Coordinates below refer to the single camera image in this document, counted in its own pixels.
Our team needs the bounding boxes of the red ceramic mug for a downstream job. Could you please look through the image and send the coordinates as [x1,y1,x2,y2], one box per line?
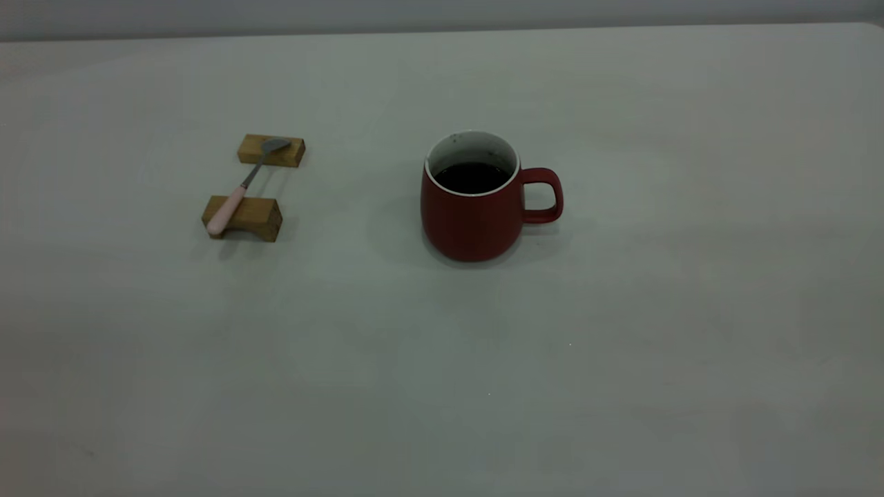
[421,130,564,263]

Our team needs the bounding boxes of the spoon with pink handle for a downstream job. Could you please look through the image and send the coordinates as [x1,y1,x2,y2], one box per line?
[206,138,291,237]

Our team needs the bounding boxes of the flat rectangular wooden block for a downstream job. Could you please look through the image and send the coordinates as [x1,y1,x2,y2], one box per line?
[237,134,306,168]

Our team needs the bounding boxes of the arched wooden block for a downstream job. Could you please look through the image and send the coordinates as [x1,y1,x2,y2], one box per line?
[202,195,283,242]

